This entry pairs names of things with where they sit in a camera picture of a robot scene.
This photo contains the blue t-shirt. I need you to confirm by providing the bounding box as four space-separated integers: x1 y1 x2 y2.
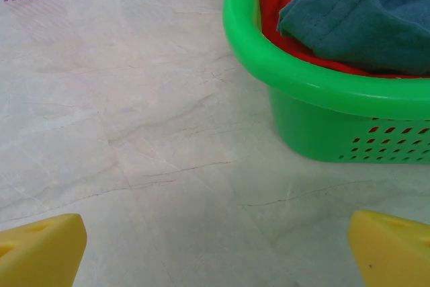
277 0 430 76

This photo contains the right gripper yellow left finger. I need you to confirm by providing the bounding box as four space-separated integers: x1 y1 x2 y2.
0 212 88 287

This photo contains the green plastic laundry basket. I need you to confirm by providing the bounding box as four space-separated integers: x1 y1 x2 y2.
223 0 430 166

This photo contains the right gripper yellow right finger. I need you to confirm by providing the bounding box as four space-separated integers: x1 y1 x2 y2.
347 209 430 287

